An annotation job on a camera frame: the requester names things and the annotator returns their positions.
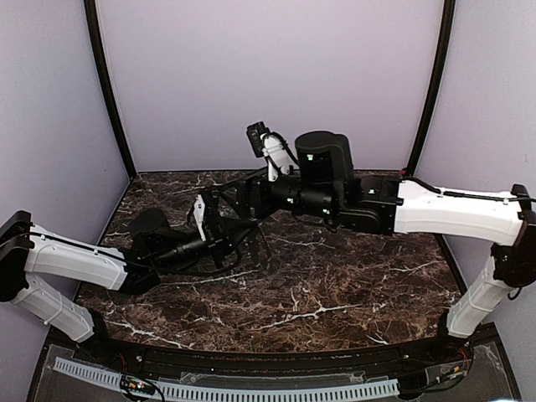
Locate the right black frame post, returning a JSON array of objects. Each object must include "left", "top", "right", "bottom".
[{"left": 405, "top": 0, "right": 456, "bottom": 176}]

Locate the black front rail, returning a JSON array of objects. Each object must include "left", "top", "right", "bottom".
[{"left": 96, "top": 338, "right": 440, "bottom": 376}]

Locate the white slotted cable duct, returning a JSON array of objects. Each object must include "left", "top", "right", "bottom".
[{"left": 52, "top": 357, "right": 400, "bottom": 401}]

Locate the left black frame post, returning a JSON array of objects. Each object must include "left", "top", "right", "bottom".
[{"left": 83, "top": 0, "right": 137, "bottom": 181}]

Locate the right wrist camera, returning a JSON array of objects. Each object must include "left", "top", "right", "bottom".
[{"left": 246, "top": 121, "right": 298, "bottom": 182}]

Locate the small circuit board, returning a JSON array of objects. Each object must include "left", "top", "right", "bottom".
[{"left": 119, "top": 375, "right": 156, "bottom": 397}]

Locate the translucent ring plate with keyrings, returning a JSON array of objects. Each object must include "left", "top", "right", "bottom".
[{"left": 248, "top": 222, "right": 272, "bottom": 260}]

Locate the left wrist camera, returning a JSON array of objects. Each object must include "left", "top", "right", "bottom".
[{"left": 192, "top": 194, "right": 209, "bottom": 242}]

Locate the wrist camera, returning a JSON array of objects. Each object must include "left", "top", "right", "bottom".
[
  {"left": 246, "top": 121, "right": 298, "bottom": 182},
  {"left": 192, "top": 194, "right": 209, "bottom": 242}
]

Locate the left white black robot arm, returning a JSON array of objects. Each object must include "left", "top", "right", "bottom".
[{"left": 1, "top": 196, "right": 258, "bottom": 365}]

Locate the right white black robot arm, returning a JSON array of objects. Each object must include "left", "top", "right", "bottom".
[{"left": 237, "top": 123, "right": 535, "bottom": 363}]

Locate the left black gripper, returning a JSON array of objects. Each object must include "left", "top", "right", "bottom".
[{"left": 153, "top": 215, "right": 255, "bottom": 272}]

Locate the black frame post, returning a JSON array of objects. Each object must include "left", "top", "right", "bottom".
[
  {"left": 83, "top": 0, "right": 137, "bottom": 181},
  {"left": 405, "top": 0, "right": 456, "bottom": 176}
]

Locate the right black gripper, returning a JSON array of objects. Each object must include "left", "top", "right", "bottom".
[{"left": 215, "top": 166, "right": 339, "bottom": 220}]

